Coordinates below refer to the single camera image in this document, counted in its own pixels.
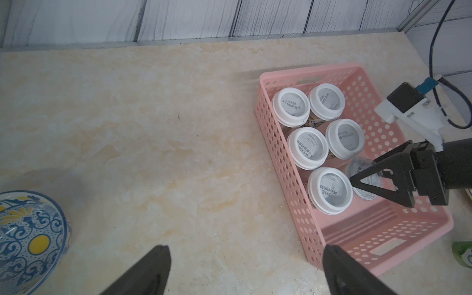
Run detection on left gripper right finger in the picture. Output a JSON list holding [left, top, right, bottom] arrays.
[[322, 245, 396, 295]]

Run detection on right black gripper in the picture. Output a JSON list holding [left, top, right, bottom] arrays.
[[350, 140, 449, 208]]

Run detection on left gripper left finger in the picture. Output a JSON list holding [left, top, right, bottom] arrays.
[[101, 245, 172, 295]]

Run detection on yogurt cup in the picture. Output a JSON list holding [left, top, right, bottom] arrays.
[[287, 127, 329, 171], [272, 87, 310, 128], [324, 119, 365, 160], [345, 156, 385, 202], [306, 167, 354, 215], [309, 83, 346, 122], [452, 241, 472, 269]]

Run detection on pink perforated plastic basket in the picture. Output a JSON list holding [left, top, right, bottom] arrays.
[[254, 63, 454, 275]]

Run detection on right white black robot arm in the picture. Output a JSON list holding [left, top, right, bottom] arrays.
[[350, 138, 472, 208]]

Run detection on blue yellow patterned bowl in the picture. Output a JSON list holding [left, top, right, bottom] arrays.
[[1, 191, 72, 295]]

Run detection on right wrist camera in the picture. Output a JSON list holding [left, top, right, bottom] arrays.
[[374, 77, 447, 152]]

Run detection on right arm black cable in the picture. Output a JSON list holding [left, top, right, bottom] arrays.
[[428, 0, 472, 130]]

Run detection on right aluminium frame post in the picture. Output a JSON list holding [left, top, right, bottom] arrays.
[[397, 0, 440, 34]]

